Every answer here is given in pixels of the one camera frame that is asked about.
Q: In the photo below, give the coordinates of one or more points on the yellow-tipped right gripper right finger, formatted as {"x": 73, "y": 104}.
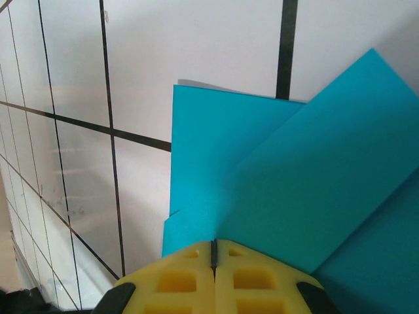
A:
{"x": 258, "y": 284}

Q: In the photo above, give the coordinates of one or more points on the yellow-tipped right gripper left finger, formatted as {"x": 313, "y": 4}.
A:
{"x": 170, "y": 284}

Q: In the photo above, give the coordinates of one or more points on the blue cloth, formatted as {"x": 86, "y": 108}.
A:
{"x": 294, "y": 183}

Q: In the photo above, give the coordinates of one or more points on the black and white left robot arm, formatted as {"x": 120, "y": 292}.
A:
{"x": 19, "y": 302}

